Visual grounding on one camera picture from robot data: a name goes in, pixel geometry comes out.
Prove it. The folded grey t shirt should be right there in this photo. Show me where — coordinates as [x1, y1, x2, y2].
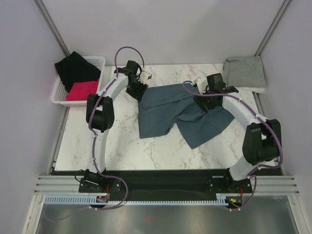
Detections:
[223, 56, 266, 88]

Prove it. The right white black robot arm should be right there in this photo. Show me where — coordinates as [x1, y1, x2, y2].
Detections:
[193, 73, 282, 192]

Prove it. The white slotted cable duct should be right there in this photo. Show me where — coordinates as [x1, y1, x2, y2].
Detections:
[44, 194, 239, 206]

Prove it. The black t shirt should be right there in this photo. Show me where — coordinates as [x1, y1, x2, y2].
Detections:
[55, 51, 101, 92]

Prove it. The left corner aluminium post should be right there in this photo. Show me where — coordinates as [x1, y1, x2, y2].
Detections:
[34, 0, 70, 56]

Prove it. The right corner aluminium post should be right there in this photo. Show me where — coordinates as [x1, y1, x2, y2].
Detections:
[254, 0, 293, 57]

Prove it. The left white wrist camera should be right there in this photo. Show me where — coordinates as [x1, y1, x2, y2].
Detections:
[141, 71, 152, 80]

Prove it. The corner aluminium post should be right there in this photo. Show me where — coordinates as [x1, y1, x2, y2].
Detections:
[254, 0, 293, 57]
[34, 0, 70, 56]

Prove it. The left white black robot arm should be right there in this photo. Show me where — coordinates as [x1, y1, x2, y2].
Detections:
[86, 60, 148, 174]

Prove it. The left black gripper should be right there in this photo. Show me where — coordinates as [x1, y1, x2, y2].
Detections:
[126, 78, 149, 102]

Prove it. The aluminium rail frame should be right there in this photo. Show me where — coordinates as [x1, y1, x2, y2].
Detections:
[34, 175, 299, 195]

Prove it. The pink red t shirt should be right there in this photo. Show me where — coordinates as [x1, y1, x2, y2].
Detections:
[66, 79, 99, 101]

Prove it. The blue grey t shirt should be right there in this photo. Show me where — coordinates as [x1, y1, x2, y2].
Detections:
[138, 84, 234, 149]

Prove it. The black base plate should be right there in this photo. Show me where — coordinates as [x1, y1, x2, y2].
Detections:
[78, 169, 252, 201]

